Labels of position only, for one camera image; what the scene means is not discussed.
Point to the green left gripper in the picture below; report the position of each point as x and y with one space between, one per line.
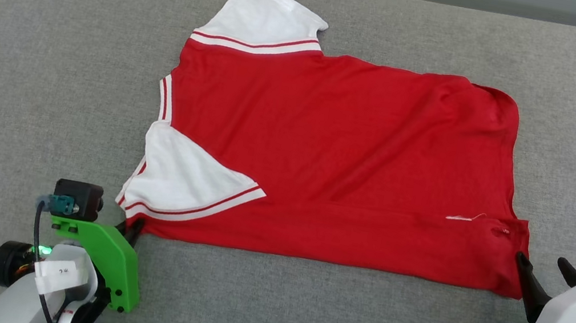
113 261

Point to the red and white t-shirt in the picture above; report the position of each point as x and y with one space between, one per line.
336 152

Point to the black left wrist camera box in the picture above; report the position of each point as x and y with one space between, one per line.
78 199

